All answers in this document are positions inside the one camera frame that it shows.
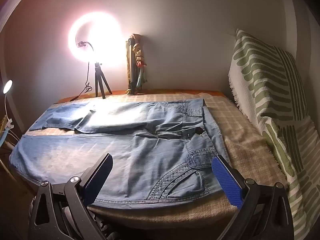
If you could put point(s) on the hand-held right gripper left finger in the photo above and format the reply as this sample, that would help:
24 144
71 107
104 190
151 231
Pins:
98 177

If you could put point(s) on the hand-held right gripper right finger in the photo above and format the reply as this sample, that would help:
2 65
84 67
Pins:
228 180

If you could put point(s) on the light blue denim pants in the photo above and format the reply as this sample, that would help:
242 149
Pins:
125 150

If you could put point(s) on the white quilted bed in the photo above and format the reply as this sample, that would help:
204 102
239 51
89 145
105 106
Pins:
245 150

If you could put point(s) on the green white striped throw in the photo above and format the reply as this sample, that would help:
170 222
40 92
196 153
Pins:
300 160

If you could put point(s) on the orange bed edge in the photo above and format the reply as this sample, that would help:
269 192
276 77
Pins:
120 91

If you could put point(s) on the small black tripod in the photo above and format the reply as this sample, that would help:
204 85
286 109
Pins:
98 80

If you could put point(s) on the green white patterned cushion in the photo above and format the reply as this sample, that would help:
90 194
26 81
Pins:
265 75

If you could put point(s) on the bookshelf with books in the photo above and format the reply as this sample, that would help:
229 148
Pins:
136 62

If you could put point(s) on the white gooseneck clip lamp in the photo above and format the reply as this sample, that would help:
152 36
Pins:
8 85

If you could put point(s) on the gooseneck phone holder clip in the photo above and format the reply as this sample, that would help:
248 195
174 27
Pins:
81 44

